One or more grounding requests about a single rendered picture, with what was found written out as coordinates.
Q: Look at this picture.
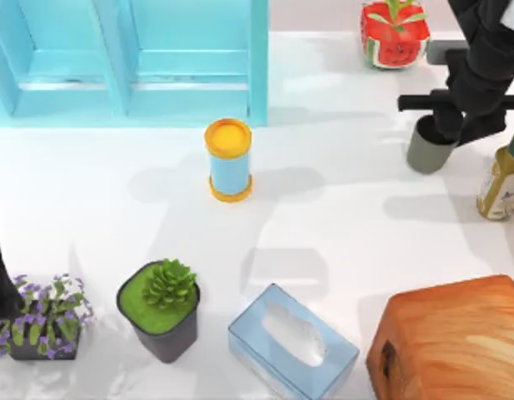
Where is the grey cup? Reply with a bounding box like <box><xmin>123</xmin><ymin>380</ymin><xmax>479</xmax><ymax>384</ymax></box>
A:
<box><xmin>406</xmin><ymin>115</ymin><xmax>460</xmax><ymax>175</ymax></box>

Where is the olive green bottle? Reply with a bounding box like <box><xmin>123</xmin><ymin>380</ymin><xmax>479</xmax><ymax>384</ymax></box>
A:
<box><xmin>476</xmin><ymin>118</ymin><xmax>514</xmax><ymax>223</ymax></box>

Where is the red watermelon plant pot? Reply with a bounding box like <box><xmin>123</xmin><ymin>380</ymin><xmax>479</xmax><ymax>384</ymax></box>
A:
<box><xmin>360</xmin><ymin>0</ymin><xmax>432</xmax><ymax>72</ymax></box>

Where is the wooden box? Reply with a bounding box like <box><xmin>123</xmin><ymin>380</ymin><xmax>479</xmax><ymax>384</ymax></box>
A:
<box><xmin>366</xmin><ymin>273</ymin><xmax>514</xmax><ymax>400</ymax></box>

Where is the blue and yellow can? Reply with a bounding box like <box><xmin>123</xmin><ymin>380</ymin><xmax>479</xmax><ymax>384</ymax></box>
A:
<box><xmin>203</xmin><ymin>117</ymin><xmax>254</xmax><ymax>204</ymax></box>

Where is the light blue rack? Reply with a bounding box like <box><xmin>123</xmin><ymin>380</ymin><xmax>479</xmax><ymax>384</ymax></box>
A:
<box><xmin>0</xmin><ymin>0</ymin><xmax>269</xmax><ymax>128</ymax></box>

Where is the blue tissue box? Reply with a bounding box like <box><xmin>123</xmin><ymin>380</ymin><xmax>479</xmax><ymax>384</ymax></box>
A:
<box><xmin>227</xmin><ymin>282</ymin><xmax>361</xmax><ymax>400</ymax></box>

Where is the black pot with green succulent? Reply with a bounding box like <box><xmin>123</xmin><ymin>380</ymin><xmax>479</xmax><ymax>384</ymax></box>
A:
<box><xmin>116</xmin><ymin>257</ymin><xmax>202</xmax><ymax>364</ymax></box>

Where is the pot with purple flowers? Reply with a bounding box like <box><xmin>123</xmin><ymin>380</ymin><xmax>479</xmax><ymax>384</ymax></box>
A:
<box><xmin>0</xmin><ymin>272</ymin><xmax>96</xmax><ymax>362</ymax></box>

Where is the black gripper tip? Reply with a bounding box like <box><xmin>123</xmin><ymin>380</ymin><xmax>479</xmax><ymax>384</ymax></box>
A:
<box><xmin>0</xmin><ymin>212</ymin><xmax>26</xmax><ymax>322</ymax></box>

